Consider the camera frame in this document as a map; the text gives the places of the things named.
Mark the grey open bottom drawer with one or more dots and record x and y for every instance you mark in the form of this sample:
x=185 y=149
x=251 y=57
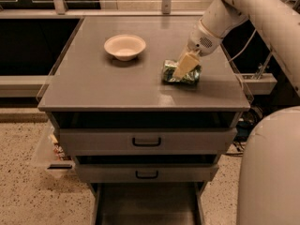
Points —
x=148 y=204

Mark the white paper bowl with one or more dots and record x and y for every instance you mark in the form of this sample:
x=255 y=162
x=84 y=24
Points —
x=124 y=47

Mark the clear plastic storage bin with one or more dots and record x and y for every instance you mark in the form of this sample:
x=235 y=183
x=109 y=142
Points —
x=49 y=156

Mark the grey top drawer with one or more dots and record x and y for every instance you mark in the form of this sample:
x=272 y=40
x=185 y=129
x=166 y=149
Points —
x=134 y=142

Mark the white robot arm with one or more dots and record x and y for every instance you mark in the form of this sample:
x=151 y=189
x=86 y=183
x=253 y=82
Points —
x=269 y=180

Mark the grey drawer cabinet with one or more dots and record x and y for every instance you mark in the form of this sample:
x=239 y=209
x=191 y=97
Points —
x=93 y=89

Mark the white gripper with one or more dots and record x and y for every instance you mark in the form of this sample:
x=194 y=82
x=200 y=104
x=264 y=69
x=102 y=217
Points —
x=202 y=41

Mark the grey middle drawer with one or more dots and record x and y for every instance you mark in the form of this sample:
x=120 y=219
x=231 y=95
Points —
x=146 y=173

